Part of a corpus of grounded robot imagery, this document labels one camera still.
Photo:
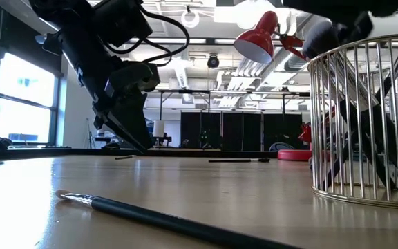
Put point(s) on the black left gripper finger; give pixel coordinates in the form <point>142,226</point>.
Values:
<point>133,121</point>
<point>116,133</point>

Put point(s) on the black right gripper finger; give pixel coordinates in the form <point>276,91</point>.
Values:
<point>354,27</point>

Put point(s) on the long black brush pale tip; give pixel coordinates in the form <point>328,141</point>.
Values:
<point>157,218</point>

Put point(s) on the black makeup brush dark head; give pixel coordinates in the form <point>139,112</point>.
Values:
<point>230,160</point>

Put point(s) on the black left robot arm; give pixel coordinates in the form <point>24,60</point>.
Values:
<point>78,52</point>

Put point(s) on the white cylinder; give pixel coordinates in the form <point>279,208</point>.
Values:
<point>158,128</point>

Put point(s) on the long ceiling light strip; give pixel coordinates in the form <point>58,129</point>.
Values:
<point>199,41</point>

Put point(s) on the black round ceiling fixture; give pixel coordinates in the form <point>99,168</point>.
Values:
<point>213,61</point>

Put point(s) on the red desk lamp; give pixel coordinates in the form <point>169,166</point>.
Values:
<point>257,38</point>

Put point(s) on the large window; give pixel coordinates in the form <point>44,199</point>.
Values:
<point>23,86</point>

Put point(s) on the dark rounded background object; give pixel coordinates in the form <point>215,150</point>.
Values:
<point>282,147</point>

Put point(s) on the black background gantry frame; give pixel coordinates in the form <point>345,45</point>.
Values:
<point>185,91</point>

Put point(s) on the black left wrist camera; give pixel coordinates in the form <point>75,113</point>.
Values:
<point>123,20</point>

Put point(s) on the black aluminium table frame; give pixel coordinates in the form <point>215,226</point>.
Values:
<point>185,152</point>

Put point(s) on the silver ventilation duct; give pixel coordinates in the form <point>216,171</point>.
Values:
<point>294,62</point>

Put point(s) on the black partition wall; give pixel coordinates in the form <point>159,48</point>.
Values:
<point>233,131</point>

